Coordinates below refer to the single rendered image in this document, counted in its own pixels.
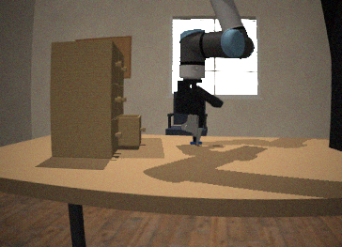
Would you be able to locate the tan wooden chest of drawers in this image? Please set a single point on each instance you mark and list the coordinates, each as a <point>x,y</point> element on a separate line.
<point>80,98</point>

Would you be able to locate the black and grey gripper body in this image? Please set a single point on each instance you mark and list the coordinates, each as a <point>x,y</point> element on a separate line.
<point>187,100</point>

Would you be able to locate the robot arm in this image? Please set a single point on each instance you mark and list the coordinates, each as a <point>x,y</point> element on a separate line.
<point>197,45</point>

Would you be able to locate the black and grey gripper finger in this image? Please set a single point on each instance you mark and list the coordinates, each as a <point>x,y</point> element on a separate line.
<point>188,121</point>
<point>196,124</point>

